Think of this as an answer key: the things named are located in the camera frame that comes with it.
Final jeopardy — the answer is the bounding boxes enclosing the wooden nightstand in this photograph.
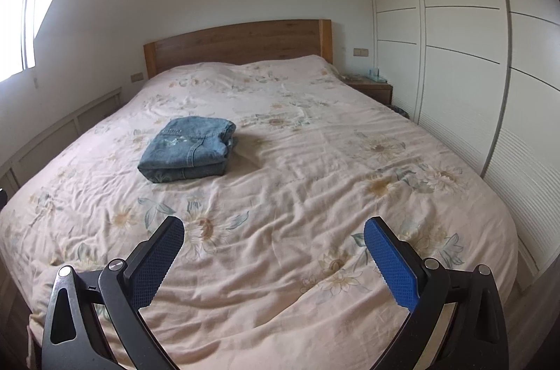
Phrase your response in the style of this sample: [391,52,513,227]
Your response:
[345,75,393,106]

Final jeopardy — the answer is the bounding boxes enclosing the white wardrobe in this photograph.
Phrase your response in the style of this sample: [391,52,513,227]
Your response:
[361,0,560,275]

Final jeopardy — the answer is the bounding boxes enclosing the low white panelled cabinet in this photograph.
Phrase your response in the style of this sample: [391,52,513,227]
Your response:
[0,87,123,196]

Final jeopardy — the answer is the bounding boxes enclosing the bed with floral bedspread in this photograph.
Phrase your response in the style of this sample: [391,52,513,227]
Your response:
[0,54,519,370]

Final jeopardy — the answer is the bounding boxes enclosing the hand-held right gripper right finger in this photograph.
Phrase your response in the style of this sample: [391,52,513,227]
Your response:
[363,216,510,370]

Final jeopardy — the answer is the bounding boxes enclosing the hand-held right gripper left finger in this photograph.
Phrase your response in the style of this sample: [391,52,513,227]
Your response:
[41,216,185,370]

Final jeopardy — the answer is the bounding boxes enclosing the blue denim jacket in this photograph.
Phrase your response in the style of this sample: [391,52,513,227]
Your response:
[138,116,238,183]

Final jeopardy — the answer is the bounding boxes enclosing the window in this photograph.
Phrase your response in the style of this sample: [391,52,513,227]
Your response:
[0,0,40,82]

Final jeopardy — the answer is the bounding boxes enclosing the wooden headboard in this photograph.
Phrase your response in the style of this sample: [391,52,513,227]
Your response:
[143,19,333,80]

